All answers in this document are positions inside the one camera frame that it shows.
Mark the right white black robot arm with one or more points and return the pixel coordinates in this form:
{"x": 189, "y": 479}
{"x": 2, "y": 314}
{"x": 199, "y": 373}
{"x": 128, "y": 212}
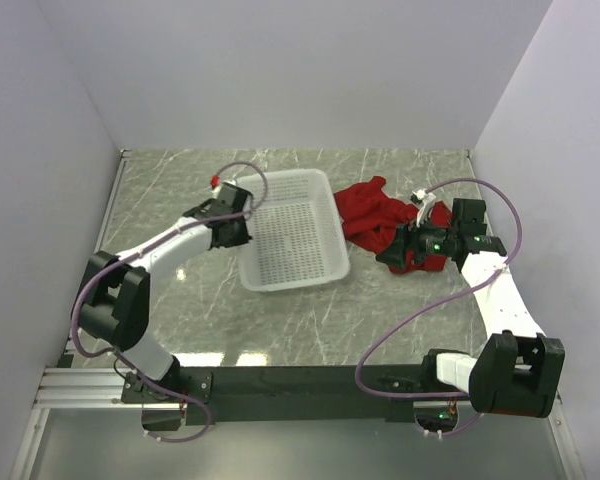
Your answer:
{"x": 519, "y": 368}

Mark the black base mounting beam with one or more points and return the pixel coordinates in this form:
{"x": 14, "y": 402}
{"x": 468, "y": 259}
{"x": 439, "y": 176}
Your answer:
{"x": 304, "y": 393}

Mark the red t shirt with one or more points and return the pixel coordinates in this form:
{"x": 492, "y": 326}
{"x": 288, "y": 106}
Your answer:
{"x": 370, "y": 218}

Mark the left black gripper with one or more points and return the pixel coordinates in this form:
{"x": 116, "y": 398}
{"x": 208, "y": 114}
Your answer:
{"x": 240, "y": 238}

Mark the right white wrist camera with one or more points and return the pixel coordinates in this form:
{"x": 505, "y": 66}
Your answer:
{"x": 425, "y": 201}

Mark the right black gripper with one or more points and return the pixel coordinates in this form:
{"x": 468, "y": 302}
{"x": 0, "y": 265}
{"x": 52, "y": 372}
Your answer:
{"x": 406, "y": 238}

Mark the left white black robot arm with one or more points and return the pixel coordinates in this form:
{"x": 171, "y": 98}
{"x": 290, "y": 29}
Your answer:
{"x": 111, "y": 310}

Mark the white plastic perforated basket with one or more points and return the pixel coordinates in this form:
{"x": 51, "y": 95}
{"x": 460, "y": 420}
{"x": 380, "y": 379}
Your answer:
{"x": 297, "y": 238}

